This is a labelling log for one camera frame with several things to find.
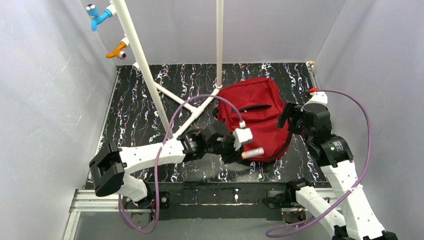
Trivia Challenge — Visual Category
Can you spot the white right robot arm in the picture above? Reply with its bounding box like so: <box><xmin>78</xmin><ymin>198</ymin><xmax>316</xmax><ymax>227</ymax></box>
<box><xmin>277</xmin><ymin>103</ymin><xmax>397</xmax><ymax>240</ymax></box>

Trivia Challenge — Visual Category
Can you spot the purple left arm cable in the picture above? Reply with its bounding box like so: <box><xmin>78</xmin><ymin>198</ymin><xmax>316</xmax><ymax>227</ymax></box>
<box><xmin>117</xmin><ymin>94</ymin><xmax>244</xmax><ymax>235</ymax></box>

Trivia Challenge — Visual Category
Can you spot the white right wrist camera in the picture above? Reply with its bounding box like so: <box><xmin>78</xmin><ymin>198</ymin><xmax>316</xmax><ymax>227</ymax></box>
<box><xmin>301</xmin><ymin>88</ymin><xmax>328</xmax><ymax>111</ymax></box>

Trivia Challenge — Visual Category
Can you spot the orange pipe fitting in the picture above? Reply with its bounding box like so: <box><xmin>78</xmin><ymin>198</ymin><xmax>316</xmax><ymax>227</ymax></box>
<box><xmin>105</xmin><ymin>41</ymin><xmax>127</xmax><ymax>60</ymax></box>

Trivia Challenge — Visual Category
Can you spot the red student backpack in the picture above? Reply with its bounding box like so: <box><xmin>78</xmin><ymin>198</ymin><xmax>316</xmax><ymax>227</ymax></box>
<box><xmin>218</xmin><ymin>77</ymin><xmax>292</xmax><ymax>163</ymax></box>

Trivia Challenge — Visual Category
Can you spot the blue pipe fitting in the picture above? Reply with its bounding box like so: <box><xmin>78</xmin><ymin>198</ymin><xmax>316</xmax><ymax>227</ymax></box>
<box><xmin>85</xmin><ymin>4</ymin><xmax>117</xmax><ymax>32</ymax></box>

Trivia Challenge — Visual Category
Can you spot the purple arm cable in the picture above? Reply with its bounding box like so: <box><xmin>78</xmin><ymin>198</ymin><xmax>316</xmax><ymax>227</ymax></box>
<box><xmin>117</xmin><ymin>94</ymin><xmax>244</xmax><ymax>235</ymax></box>
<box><xmin>264</xmin><ymin>88</ymin><xmax>373</xmax><ymax>239</ymax></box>

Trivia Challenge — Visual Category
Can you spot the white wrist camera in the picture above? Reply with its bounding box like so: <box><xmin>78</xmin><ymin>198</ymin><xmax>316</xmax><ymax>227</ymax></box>
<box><xmin>301</xmin><ymin>88</ymin><xmax>328</xmax><ymax>111</ymax></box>
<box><xmin>232</xmin><ymin>120</ymin><xmax>253</xmax><ymax>151</ymax></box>

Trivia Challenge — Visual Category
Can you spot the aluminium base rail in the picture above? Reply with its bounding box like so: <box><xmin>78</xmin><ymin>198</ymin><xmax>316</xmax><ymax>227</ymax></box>
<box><xmin>65</xmin><ymin>65</ymin><xmax>337</xmax><ymax>240</ymax></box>

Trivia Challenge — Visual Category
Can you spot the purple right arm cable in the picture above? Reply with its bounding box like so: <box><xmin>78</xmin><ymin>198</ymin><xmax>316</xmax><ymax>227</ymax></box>
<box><xmin>264</xmin><ymin>88</ymin><xmax>373</xmax><ymax>239</ymax></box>

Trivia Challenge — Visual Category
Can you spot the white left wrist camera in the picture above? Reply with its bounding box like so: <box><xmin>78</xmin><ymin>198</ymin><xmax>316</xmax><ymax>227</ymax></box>
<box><xmin>232</xmin><ymin>120</ymin><xmax>253</xmax><ymax>151</ymax></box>

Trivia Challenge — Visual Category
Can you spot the white PVC pipe frame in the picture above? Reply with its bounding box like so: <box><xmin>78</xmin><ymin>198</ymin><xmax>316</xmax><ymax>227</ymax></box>
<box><xmin>112</xmin><ymin>0</ymin><xmax>224</xmax><ymax>140</ymax></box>

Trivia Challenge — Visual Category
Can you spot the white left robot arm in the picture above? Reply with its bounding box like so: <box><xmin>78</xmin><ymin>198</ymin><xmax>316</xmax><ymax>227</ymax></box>
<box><xmin>89</xmin><ymin>121</ymin><xmax>253</xmax><ymax>202</ymax></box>

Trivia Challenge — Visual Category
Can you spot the orange capped grey marker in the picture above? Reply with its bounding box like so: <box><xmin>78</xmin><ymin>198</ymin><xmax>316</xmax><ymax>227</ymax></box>
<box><xmin>241</xmin><ymin>147</ymin><xmax>264</xmax><ymax>159</ymax></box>

